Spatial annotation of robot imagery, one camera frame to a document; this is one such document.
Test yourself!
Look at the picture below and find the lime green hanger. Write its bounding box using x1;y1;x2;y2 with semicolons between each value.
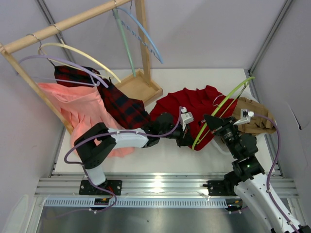
191;76;255;150

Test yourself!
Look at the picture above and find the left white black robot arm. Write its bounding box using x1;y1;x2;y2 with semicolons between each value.
74;112;194;186

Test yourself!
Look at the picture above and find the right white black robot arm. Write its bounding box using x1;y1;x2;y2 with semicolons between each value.
204;109;311;233

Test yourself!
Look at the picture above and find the red black plaid skirt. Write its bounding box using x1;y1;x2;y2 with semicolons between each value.
54;66;151;129

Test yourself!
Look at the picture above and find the mint green hanger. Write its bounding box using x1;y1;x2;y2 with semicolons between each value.
113;8;136;77

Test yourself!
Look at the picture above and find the pink pleated skirt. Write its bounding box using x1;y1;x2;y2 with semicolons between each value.
37;83;123;147

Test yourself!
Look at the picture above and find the cream yellow hanger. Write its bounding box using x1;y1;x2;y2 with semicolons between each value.
37;42;121;83

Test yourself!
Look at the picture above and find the lilac hanger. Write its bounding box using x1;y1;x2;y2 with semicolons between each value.
18;55;108;88

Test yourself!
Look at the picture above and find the light blue hanger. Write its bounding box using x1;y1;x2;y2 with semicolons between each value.
117;7;164;64

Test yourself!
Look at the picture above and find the tan garment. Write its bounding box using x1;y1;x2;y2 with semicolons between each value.
232;97;276;136

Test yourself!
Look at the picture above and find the white plastic basket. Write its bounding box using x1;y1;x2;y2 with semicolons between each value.
211;93;274;155

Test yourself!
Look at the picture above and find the wooden clothes rack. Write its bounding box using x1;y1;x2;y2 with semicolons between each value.
0;0;163;134

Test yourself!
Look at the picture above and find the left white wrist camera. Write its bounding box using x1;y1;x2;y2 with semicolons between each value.
180;107;194;131

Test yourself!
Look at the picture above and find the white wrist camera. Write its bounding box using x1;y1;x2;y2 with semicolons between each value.
234;109;255;125
180;107;194;131

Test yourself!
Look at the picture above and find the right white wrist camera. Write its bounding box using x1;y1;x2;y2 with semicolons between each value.
234;109;255;125

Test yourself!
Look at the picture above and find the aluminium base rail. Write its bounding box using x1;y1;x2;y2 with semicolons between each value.
34;172;299;198

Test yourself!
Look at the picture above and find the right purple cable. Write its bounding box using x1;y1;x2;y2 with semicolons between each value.
252;113;302;233

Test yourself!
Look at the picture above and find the purple cable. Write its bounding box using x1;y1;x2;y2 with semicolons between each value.
64;108;184;209
252;113;302;233

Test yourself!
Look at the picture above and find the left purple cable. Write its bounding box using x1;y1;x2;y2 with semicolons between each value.
64;108;184;209

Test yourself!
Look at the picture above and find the white slotted cable duct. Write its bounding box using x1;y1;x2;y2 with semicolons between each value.
44;197;242;208

